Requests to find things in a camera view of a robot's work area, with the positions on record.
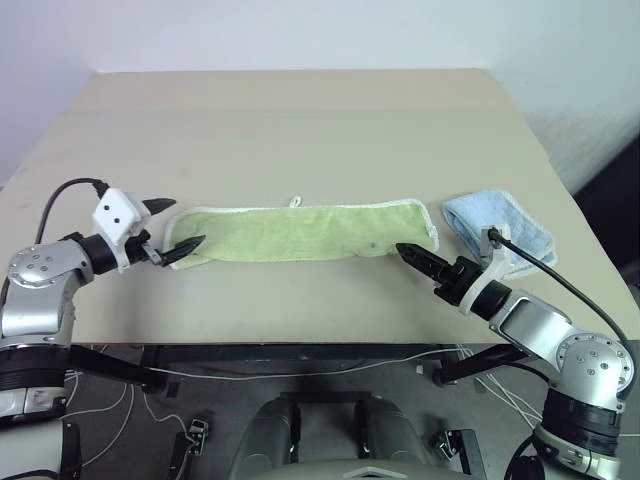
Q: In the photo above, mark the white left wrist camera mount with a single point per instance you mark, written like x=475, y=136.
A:
x=116, y=214

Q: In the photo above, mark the dark rounded shape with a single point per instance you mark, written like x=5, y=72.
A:
x=395, y=430
x=265, y=435

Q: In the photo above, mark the black floor clamp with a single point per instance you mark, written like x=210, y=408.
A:
x=450, y=442
x=197, y=430

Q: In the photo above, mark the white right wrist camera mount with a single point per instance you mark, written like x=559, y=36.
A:
x=492, y=250

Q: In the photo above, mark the folded blue towel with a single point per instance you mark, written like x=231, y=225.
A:
x=510, y=215

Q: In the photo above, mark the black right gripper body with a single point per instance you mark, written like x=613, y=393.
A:
x=457, y=280

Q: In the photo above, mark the green towel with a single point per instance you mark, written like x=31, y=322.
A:
x=300, y=232

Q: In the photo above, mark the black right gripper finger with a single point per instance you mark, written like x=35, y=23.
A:
x=424, y=268
x=422, y=255

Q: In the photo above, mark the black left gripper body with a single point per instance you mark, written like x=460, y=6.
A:
x=145, y=249

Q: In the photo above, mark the black table frame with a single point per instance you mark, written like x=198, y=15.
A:
x=260, y=354

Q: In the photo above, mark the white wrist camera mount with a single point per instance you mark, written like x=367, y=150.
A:
x=492, y=250
x=116, y=214

